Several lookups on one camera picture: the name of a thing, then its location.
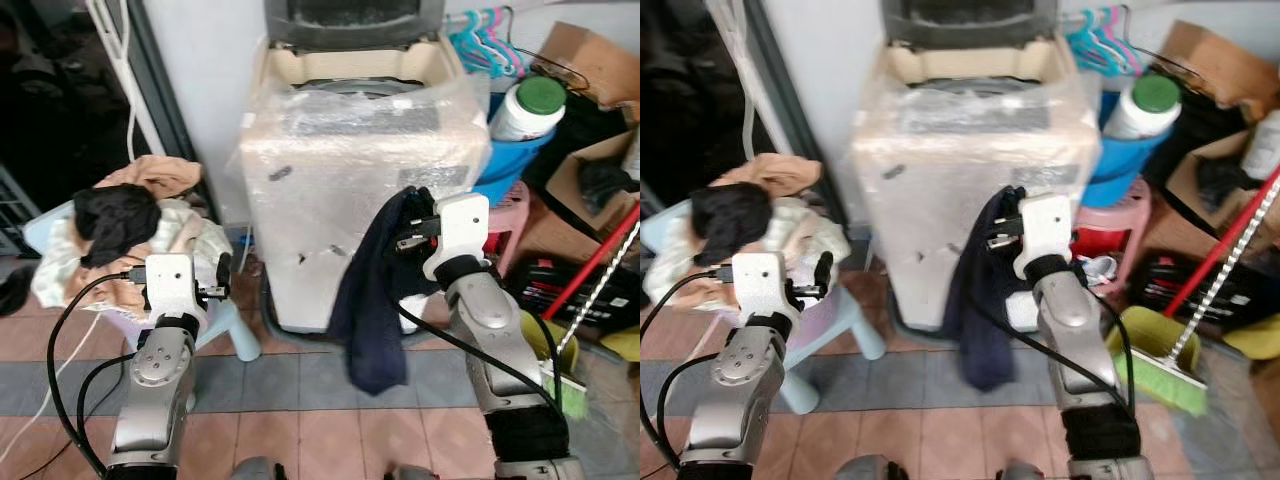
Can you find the open brown cardboard box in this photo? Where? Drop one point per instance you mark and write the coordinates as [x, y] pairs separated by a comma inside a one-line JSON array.
[[565, 185], [1185, 195]]

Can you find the grey right robot leg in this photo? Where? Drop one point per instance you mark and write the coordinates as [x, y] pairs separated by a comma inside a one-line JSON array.
[[412, 472], [1025, 471]]

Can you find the plain white bottle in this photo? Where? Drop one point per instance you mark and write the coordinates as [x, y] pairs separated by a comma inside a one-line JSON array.
[[1263, 145]]

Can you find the pink plastic stool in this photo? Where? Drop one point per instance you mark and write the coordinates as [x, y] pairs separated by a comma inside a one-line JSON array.
[[508, 225], [1110, 225]]

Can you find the closed brown cardboard box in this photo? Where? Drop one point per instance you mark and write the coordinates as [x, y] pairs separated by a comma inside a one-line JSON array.
[[595, 60], [1220, 65]]

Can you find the white bottle green cap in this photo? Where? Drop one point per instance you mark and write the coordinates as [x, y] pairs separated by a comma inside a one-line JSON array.
[[1140, 108], [525, 110]]

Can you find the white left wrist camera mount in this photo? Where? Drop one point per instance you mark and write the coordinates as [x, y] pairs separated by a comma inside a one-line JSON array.
[[172, 285], [762, 285]]

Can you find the grey slatted crate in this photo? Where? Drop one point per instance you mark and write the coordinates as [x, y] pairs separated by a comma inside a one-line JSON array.
[[15, 215]]

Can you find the grey left robot leg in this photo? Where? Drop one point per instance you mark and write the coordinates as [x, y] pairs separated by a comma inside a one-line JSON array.
[[862, 469], [258, 470]]

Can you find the teal clothes hanger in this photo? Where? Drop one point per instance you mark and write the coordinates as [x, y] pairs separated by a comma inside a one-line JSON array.
[[470, 42], [1088, 42]]

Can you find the beige plastic-wrapped washing machine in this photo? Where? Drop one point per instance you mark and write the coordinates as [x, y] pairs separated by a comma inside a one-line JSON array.
[[340, 170], [950, 170]]

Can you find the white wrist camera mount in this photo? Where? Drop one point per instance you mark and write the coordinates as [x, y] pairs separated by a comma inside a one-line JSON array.
[[762, 285], [172, 285], [1045, 228], [460, 230]]

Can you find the blue plastic bucket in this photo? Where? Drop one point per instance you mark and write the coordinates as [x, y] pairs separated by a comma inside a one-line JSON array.
[[505, 165], [1115, 170]]

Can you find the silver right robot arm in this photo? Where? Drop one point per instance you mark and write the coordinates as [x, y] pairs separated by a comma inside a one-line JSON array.
[[1075, 340], [500, 340]]

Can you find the white pipe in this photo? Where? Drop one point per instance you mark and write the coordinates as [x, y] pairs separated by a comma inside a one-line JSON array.
[[120, 60], [738, 70]]

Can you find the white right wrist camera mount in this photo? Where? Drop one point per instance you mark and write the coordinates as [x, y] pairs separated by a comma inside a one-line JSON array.
[[460, 230], [1045, 228]]

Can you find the tan garment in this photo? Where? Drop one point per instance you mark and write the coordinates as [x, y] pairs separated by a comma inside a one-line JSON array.
[[770, 172], [155, 175]]

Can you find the pink clothes hanger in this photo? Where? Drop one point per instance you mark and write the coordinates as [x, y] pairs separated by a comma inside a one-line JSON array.
[[503, 45], [1120, 45]]

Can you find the cream white garment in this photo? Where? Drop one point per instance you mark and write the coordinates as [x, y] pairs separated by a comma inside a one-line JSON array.
[[60, 265], [670, 265]]

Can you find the dark door frame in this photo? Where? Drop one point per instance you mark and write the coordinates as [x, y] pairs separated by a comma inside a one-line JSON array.
[[785, 100], [165, 100]]

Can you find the dark navy garment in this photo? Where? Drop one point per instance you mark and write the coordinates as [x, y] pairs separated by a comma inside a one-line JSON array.
[[985, 310], [372, 310]]

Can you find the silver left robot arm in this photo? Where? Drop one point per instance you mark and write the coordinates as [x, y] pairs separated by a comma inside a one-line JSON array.
[[155, 385], [735, 390]]

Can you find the black plastic crate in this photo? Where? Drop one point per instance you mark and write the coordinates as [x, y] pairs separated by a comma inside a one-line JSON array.
[[1160, 280], [560, 280]]

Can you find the yellow plastic item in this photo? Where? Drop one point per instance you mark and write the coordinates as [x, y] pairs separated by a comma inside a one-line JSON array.
[[622, 343], [1255, 338]]

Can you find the dark cloth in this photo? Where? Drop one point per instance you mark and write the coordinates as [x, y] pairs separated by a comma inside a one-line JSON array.
[[15, 290]]

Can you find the black garment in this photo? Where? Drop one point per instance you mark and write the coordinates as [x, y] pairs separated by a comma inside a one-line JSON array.
[[730, 220], [115, 220]]

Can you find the grey robot leg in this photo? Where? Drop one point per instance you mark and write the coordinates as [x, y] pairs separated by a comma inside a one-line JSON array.
[[412, 472], [258, 470], [862, 469], [1025, 471]]

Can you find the black cloth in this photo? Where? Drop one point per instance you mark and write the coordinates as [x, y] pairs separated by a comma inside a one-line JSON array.
[[603, 185], [1222, 182]]

